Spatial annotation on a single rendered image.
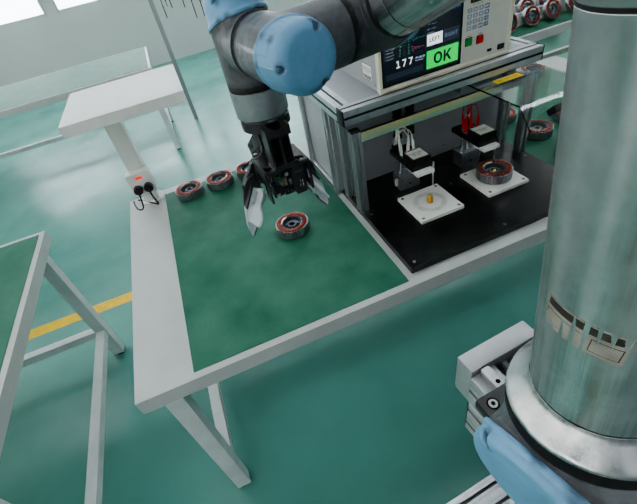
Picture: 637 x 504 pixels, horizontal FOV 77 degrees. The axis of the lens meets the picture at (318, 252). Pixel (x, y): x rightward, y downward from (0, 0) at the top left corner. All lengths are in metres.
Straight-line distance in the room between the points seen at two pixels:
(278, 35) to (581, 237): 0.32
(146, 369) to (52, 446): 1.15
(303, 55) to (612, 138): 0.31
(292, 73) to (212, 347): 0.81
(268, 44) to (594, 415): 0.40
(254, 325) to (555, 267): 0.93
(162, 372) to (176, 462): 0.81
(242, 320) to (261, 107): 0.69
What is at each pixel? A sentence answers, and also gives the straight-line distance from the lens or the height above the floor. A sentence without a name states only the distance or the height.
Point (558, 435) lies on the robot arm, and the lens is 0.33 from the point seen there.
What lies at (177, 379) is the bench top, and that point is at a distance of 1.10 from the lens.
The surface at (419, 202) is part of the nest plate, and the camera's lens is 1.34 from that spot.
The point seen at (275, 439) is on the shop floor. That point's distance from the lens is 1.77.
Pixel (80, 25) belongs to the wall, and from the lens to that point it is 7.42.
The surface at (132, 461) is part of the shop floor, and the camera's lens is 1.99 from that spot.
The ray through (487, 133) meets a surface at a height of 0.92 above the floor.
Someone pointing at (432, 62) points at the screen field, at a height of 1.16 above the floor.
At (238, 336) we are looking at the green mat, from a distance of 1.10.
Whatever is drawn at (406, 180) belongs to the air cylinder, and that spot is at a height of 0.80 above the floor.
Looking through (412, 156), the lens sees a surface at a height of 0.92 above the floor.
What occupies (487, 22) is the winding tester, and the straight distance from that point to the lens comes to 1.39.
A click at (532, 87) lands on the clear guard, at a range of 1.36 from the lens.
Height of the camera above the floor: 1.57
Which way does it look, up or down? 41 degrees down
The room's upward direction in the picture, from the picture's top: 13 degrees counter-clockwise
